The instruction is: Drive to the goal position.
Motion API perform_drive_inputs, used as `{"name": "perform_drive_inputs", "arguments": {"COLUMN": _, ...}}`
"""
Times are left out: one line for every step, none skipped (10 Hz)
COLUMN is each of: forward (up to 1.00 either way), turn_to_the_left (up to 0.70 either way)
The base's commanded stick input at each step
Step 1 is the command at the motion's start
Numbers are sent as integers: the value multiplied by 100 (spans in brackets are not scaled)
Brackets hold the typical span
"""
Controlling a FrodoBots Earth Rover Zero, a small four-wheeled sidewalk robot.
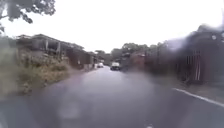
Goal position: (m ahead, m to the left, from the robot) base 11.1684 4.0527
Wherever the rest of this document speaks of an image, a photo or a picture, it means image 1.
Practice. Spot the dark building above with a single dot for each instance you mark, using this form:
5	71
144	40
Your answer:
211	56

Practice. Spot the white painted line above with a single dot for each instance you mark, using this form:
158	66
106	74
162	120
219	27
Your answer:
200	97

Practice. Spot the grey pavement strip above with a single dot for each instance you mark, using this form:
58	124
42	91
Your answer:
210	92

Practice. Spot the dry grass bank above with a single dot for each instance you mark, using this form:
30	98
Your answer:
36	71

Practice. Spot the white car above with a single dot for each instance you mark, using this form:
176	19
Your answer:
115	66

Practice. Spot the row of low buildings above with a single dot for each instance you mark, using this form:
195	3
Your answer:
50	45

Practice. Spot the reddish fence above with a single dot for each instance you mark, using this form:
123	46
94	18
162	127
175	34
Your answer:
160	61

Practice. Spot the white vehicle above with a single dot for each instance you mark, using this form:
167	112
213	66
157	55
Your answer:
100	65

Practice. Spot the large overhanging tree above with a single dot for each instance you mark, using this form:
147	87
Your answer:
23	8

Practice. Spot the wet grey asphalt road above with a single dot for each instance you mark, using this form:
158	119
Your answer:
110	100

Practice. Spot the row of trees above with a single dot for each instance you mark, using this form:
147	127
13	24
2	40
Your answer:
131	48

